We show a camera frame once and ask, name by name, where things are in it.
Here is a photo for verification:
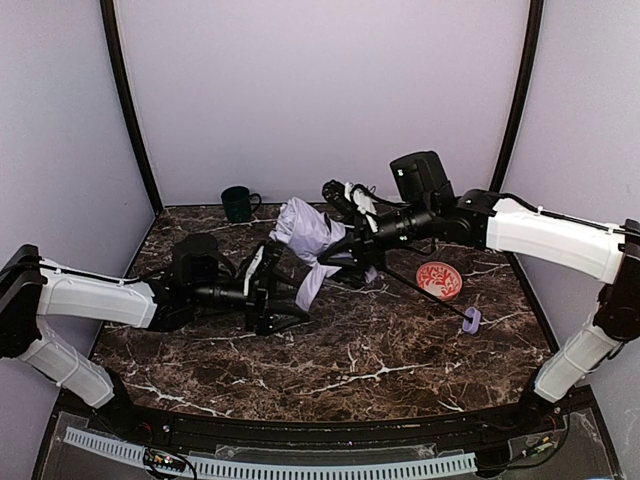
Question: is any lavender folding umbrella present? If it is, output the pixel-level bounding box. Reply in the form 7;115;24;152
268;196;484;334

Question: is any red patterned ceramic bowl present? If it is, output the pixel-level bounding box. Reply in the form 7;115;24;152
416;261;463;301

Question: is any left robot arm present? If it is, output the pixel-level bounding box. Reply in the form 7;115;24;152
1;233;309;411

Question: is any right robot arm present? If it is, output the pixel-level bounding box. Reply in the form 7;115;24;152
319;151;639;412

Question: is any dark green mug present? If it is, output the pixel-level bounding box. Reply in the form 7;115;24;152
221;186;262;223

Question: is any small circuit board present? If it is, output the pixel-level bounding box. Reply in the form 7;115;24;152
142;448;187;473

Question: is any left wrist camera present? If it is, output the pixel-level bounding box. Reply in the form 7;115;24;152
236;240;284;299

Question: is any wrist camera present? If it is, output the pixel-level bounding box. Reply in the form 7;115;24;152
322;180;378;232
236;240;284;299

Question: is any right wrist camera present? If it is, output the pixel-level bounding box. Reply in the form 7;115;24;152
322;180;378;232

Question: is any black front rail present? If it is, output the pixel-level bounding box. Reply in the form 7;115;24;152
118;405;524;452

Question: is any grey slotted cable duct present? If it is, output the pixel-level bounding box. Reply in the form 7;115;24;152
63;427;477;479

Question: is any right black frame post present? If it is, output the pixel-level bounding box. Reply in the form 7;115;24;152
489;0;544;192

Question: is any black frame post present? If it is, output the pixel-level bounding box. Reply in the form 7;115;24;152
489;0;544;192
99;0;164;215

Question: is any left black frame post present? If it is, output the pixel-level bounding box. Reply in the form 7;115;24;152
99;0;164;215

